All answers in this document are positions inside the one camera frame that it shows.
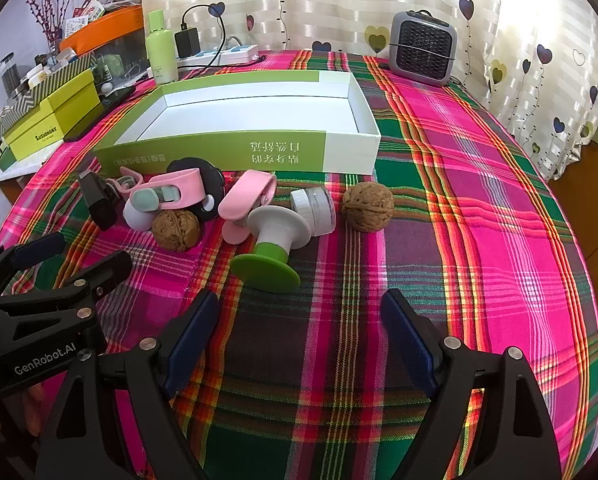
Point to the pink green plaid tablecloth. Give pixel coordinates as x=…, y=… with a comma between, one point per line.
x=479, y=220

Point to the orange bin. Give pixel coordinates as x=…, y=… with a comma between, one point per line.
x=104, y=27

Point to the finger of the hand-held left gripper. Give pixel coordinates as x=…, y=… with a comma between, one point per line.
x=104, y=270
x=34, y=251

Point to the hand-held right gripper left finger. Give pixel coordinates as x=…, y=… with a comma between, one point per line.
x=191, y=347

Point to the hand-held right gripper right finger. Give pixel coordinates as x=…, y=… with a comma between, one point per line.
x=411, y=345

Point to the pink clip with grey button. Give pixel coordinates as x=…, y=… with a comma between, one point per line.
x=166, y=192

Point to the heart print curtain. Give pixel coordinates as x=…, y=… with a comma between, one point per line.
x=354, y=5

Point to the black smartphone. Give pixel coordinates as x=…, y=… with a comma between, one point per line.
x=104, y=107

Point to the white ribbed jar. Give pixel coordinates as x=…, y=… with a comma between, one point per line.
x=313, y=209

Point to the lime green box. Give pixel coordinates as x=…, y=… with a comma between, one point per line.
x=54, y=115

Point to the green and white cardboard box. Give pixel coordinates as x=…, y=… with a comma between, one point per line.
x=259, y=110

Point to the brown walnut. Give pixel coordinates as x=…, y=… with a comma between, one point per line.
x=368, y=207
x=175, y=230

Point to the light green bottle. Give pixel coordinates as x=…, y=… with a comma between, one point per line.
x=161, y=52

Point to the dark glass jar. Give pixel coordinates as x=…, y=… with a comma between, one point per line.
x=9, y=76

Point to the black charger adapter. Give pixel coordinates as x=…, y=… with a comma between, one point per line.
x=186, y=42

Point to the person's left hand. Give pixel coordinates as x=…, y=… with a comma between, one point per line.
x=31, y=410

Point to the black rectangular case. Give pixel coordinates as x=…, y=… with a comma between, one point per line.
x=96, y=200

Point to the green white striped box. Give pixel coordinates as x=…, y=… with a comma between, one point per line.
x=44, y=82

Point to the white power strip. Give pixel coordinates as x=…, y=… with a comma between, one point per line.
x=229, y=54

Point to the white round knob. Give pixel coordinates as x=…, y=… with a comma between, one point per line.
x=136, y=216

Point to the black round disc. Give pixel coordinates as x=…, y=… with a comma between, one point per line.
x=206, y=175

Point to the printed cards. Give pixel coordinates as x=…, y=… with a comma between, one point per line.
x=81, y=17

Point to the purple flower branches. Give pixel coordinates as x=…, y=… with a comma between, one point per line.
x=44, y=5

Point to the grey space heater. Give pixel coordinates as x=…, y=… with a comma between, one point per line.
x=421, y=50

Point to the white and green spool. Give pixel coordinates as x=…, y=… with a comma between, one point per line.
x=274, y=240

